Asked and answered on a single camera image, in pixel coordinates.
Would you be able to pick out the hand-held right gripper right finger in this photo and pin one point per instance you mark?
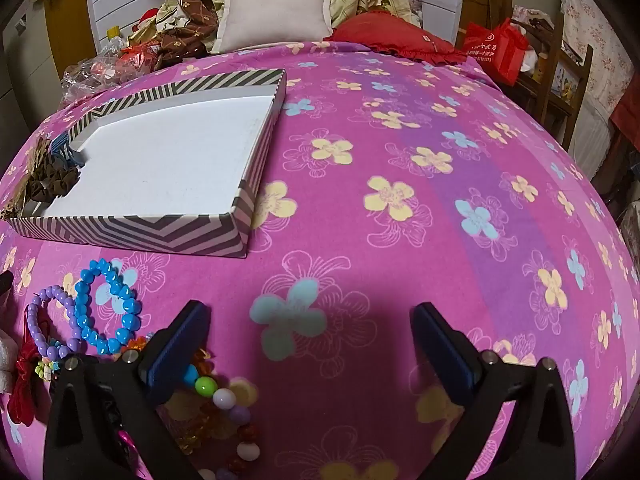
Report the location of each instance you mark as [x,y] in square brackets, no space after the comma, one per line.
[440,345]

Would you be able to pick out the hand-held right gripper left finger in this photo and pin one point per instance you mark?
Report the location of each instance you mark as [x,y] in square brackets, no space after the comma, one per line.
[180,345]

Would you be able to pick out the striped cardboard box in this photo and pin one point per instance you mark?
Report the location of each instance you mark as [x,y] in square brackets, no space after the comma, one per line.
[150,180]

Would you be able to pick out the pink floral bedsheet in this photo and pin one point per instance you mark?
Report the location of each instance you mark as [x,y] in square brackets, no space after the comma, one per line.
[400,260]

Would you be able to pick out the leopard print scrunchie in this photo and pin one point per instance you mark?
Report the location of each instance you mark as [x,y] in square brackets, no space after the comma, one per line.
[15,205]

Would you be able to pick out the blue hair clip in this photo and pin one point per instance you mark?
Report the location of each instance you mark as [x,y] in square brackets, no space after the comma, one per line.
[61,144]

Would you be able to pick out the clear plastic bags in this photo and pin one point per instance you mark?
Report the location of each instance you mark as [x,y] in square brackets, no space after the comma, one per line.
[95,70]

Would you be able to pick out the wooden chair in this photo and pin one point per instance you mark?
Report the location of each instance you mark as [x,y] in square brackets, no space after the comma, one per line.
[580,90]

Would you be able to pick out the red shopping bag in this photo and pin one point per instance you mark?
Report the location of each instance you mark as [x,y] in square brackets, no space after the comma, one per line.
[495,50]

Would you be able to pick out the grey refrigerator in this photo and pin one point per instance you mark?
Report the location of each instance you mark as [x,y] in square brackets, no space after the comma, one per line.
[25,70]

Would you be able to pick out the red pillow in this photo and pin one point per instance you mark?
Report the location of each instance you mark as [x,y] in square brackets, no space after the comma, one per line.
[395,32]

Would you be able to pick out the yellow capped bottle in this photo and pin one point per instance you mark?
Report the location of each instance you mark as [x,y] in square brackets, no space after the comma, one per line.
[114,33]

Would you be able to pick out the brown floral quilt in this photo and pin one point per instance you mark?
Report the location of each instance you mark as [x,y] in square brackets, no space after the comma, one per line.
[185,25]

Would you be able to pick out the red plush toy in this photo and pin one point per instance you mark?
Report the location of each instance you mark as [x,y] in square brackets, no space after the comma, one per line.
[146,20]

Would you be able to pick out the small white pillow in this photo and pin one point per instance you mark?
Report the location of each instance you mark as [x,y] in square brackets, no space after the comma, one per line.
[272,15]

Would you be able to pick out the floral curtain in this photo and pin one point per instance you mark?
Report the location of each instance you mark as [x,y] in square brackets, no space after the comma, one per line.
[600,35]

